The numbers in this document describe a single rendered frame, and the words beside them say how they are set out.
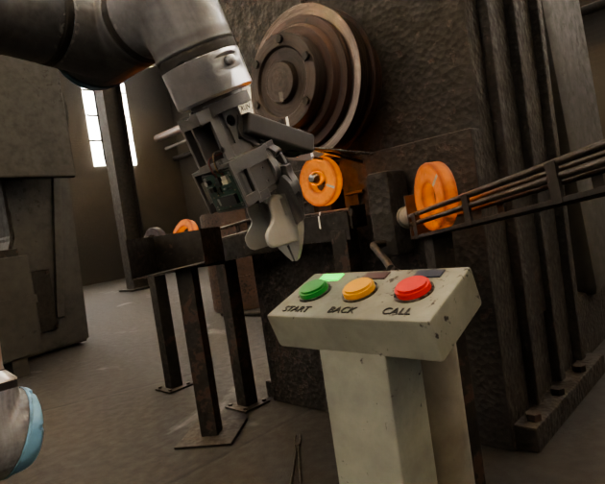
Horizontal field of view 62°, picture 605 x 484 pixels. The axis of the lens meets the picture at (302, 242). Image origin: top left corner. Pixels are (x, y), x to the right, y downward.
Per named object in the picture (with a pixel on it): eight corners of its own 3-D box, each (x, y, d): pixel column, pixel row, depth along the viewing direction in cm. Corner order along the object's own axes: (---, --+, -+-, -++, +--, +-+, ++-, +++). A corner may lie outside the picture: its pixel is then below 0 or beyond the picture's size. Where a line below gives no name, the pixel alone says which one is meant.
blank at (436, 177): (445, 242, 117) (432, 244, 116) (421, 193, 126) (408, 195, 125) (467, 197, 104) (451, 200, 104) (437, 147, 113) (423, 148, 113)
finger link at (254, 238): (255, 278, 63) (225, 212, 60) (284, 256, 67) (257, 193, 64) (272, 278, 61) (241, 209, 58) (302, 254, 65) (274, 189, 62)
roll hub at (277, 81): (317, 18, 143) (333, 116, 144) (254, 55, 163) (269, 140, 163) (303, 15, 139) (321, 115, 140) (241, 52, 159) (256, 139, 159)
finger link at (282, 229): (272, 278, 61) (241, 209, 58) (302, 254, 65) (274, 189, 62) (290, 278, 58) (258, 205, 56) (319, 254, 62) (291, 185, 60)
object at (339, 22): (359, -21, 144) (386, 141, 145) (254, 41, 177) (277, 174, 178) (346, -27, 139) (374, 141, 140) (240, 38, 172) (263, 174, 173)
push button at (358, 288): (357, 288, 63) (352, 277, 63) (383, 288, 61) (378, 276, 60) (340, 305, 61) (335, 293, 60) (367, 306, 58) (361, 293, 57)
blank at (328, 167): (302, 198, 168) (296, 199, 165) (309, 152, 163) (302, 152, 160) (338, 211, 158) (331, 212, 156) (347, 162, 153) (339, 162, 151)
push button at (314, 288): (314, 289, 69) (309, 278, 68) (336, 289, 66) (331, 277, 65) (297, 305, 66) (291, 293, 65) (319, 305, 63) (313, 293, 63)
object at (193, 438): (182, 425, 189) (152, 236, 186) (250, 420, 185) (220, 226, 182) (158, 450, 169) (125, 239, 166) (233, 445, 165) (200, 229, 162)
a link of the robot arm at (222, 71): (205, 65, 62) (256, 36, 55) (222, 104, 63) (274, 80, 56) (147, 84, 56) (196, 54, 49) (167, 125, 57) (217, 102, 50)
